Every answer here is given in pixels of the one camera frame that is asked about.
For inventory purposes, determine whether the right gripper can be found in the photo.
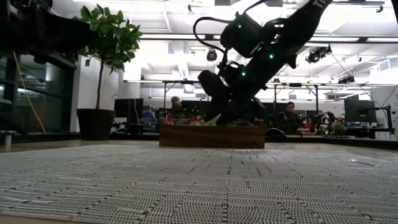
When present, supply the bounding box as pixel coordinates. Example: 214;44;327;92
198;60;268;126

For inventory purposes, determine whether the wooden three-compartment tray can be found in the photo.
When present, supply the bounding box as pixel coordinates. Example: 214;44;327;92
158;119;267;149

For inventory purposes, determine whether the person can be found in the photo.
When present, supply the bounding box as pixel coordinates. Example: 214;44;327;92
277;101;307;136
167;95;187;121

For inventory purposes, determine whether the black ceiling spotlight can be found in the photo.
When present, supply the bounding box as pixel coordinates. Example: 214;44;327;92
338;75;356;85
305;44;333;64

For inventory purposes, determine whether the grey woven placemat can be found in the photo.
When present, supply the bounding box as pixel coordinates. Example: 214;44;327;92
0;144;398;224

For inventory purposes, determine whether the small potted plant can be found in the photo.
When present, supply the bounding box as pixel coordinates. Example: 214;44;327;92
330;122;346;136

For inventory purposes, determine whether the black computer monitor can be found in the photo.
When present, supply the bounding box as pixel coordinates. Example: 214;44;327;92
344;98;377;124
114;98;144;125

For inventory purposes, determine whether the green leafy plant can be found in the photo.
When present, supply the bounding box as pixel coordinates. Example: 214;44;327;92
73;3;144;110

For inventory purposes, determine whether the black plant pot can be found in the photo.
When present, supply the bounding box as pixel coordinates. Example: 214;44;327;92
76;108;116;141

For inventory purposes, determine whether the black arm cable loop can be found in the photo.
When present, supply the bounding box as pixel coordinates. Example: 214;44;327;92
192;16;238;54

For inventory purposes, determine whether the yellow cable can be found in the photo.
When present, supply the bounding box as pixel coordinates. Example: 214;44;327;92
12;51;47;134

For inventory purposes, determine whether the small silver post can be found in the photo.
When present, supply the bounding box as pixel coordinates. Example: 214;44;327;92
1;130;14;150

